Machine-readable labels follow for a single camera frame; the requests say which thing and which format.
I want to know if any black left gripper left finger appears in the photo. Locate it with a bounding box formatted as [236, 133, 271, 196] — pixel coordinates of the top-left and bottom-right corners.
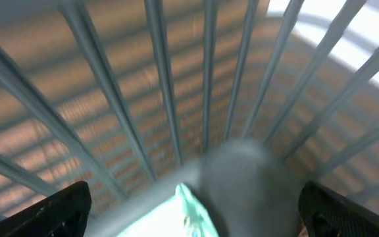
[0, 180, 92, 237]

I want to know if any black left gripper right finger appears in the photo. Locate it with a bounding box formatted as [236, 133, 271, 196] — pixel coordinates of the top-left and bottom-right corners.
[298, 181, 379, 237]

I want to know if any light blue tissue pack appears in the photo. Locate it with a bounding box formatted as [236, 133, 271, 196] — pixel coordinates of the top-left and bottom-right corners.
[118, 183, 219, 237]

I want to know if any grey plastic shopping basket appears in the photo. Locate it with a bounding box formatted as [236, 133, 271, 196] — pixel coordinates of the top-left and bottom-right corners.
[0, 0, 379, 236]

